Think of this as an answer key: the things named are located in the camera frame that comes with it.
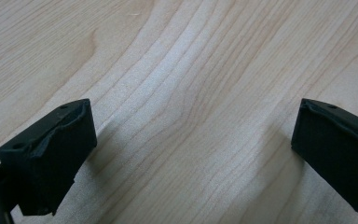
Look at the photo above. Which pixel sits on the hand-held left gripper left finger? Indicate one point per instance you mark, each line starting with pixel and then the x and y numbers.
pixel 48 155

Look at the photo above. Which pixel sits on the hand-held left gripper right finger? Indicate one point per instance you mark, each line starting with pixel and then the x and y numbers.
pixel 338 152

